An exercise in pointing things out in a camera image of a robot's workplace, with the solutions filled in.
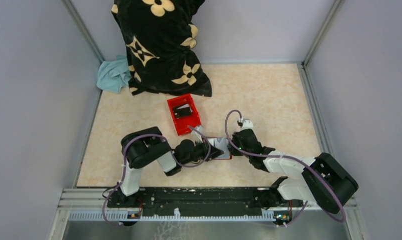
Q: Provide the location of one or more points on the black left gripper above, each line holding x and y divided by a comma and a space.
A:
205, 148

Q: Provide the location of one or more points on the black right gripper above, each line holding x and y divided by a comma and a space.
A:
233, 152

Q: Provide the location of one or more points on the red leather card holder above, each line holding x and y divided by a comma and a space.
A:
220, 143

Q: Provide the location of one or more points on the black VIP credit card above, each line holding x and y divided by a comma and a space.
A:
182, 111

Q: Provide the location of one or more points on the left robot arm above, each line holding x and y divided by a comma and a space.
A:
141, 148

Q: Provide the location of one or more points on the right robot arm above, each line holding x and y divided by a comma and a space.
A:
320, 179

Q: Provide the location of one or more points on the red plastic bin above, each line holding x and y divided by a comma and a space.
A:
182, 124

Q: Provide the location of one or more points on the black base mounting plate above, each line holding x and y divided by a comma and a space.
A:
253, 197

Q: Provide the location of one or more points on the light blue cloth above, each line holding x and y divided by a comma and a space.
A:
113, 75

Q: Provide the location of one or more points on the aluminium frame rail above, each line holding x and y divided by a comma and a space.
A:
88, 204

